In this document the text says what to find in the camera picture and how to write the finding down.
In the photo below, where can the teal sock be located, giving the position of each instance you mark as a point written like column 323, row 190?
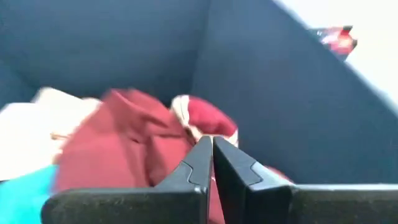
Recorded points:
column 25, row 199

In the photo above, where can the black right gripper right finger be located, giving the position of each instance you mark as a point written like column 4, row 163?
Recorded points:
column 248, row 199

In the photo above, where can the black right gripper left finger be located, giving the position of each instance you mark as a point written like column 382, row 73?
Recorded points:
column 174, row 202

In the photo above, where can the beige garment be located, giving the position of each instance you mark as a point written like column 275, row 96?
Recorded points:
column 28, row 137

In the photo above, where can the red toolbox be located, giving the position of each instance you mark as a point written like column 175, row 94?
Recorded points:
column 337, row 42

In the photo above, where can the maroon garment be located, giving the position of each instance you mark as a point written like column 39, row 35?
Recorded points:
column 124, row 149

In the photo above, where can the navy white striped fabric basket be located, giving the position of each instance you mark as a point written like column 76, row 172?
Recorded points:
column 280, row 93

